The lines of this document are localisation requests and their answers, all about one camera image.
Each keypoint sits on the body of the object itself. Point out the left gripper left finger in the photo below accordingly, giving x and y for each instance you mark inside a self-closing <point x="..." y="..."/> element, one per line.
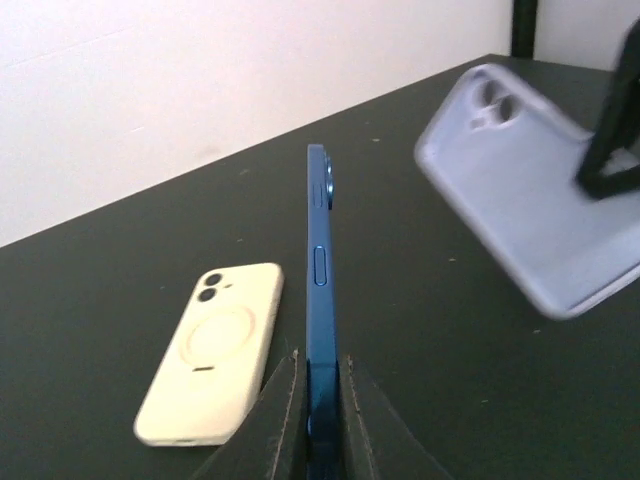
<point x="271" y="441"/>

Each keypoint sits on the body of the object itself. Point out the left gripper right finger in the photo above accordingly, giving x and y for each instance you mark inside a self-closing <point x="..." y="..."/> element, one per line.
<point x="376" y="442"/>

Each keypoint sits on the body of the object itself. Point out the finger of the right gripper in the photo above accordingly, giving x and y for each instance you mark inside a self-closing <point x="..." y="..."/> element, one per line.
<point x="617" y="128"/>

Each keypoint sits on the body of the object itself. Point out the blue phone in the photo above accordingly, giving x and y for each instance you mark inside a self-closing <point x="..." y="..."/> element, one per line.
<point x="323" y="423"/>

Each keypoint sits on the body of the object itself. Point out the beige cased phone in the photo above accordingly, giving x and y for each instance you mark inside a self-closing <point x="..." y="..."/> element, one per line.
<point x="211" y="373"/>

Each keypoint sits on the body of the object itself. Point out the lavender phone case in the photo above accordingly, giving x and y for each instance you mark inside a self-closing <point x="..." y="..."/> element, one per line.
<point x="505" y="159"/>

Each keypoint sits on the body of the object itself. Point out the left black frame post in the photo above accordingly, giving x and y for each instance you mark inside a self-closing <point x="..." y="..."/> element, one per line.
<point x="523" y="28"/>

